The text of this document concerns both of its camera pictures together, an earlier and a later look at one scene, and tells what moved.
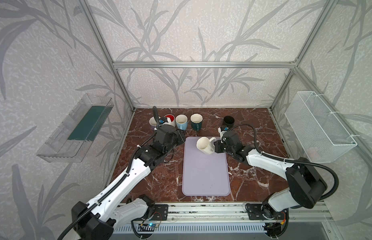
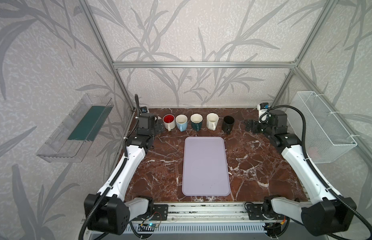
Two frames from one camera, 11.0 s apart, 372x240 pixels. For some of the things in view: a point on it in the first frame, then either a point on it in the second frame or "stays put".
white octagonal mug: [206, 145] -> [212, 119]
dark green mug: [196, 119] stays put
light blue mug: [182, 121] stays put
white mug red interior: [171, 119] stays put
